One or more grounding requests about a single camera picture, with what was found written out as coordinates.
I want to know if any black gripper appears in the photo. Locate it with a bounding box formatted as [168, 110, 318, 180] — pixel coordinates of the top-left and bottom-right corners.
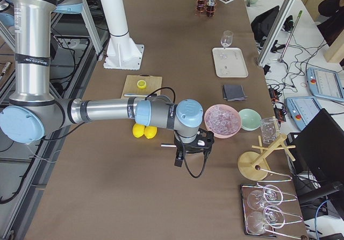
[174, 128, 214, 167]

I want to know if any copper wire bottle basket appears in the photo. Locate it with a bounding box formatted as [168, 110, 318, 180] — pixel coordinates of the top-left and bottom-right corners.
[196, 0, 216, 17]

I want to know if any tea bottle white cap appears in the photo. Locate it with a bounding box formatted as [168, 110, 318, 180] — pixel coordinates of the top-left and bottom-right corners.
[206, 0, 216, 17]

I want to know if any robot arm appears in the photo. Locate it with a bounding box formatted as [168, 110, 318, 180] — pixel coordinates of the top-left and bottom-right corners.
[1, 0, 214, 167]

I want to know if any pink bowl of ice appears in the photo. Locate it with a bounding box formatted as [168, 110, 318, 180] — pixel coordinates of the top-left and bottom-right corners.
[204, 104, 242, 138]

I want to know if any steel ice scoop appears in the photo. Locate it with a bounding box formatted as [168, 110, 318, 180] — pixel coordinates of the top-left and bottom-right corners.
[161, 143, 176, 147]

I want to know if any green empty bowl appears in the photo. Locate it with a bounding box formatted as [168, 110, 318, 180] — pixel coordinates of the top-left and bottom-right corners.
[239, 109, 261, 131]

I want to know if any wooden cup tree stand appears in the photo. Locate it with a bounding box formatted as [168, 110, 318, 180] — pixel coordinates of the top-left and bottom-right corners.
[238, 133, 296, 182]

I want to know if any yellow lemon lower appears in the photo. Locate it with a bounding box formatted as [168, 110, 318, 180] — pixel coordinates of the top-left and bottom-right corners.
[144, 126, 157, 139]

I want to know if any yellow lemon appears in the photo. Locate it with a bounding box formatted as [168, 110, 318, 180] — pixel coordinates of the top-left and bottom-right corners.
[144, 126, 157, 139]
[132, 123, 146, 138]

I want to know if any grey folded cloth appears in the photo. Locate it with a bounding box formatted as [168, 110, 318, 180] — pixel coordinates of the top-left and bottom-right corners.
[223, 84, 247, 101]

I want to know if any yellow lemon upper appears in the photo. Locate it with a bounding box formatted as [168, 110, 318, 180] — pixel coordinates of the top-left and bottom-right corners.
[132, 123, 146, 138]

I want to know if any clear glass jar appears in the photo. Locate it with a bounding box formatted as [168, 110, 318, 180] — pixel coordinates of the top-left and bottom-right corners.
[260, 117, 278, 144]

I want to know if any cream rabbit tray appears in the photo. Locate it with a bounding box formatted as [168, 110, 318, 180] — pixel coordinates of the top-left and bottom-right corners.
[212, 47, 248, 78]

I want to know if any bamboo cutting board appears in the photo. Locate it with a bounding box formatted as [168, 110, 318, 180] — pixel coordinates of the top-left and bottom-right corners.
[121, 75, 162, 98]

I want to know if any half lemon slice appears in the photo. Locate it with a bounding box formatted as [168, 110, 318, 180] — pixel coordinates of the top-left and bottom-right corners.
[137, 80, 147, 89]

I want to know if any hanging wine glass upper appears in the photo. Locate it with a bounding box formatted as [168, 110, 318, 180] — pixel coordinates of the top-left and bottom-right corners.
[246, 185, 297, 211]

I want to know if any hanging wine glass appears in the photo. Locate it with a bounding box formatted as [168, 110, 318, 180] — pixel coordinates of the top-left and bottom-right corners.
[246, 204, 304, 237]
[246, 185, 297, 211]

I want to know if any steel muddler black tip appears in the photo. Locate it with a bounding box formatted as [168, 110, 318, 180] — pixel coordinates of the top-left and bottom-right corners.
[123, 93, 148, 97]

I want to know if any black glass rack tray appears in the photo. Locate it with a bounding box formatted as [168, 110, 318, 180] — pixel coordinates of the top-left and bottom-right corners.
[240, 183, 309, 237]

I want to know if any hanging wine glass lower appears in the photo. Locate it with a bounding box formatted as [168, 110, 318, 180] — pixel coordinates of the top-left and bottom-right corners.
[246, 204, 304, 237]

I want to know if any teach pendant near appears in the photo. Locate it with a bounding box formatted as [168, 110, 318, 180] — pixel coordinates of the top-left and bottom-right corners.
[285, 96, 321, 131]

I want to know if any teach pendant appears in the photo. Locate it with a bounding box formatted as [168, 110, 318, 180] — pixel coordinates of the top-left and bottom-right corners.
[306, 67, 343, 102]
[285, 96, 321, 131]

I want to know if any clear wine glass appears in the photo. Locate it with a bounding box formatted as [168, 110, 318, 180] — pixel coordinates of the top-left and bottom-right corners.
[220, 31, 234, 59]

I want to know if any black monitor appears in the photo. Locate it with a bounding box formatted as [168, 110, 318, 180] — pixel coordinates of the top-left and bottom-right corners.
[293, 109, 343, 217]

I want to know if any black bag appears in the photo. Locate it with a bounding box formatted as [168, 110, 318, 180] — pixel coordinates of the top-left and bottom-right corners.
[251, 5, 280, 44]

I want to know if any teach pendant far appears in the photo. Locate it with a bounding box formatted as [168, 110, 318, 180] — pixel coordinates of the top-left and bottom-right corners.
[306, 67, 343, 102]

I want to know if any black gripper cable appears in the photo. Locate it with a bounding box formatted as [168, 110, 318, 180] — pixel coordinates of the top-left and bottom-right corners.
[171, 132, 213, 179]

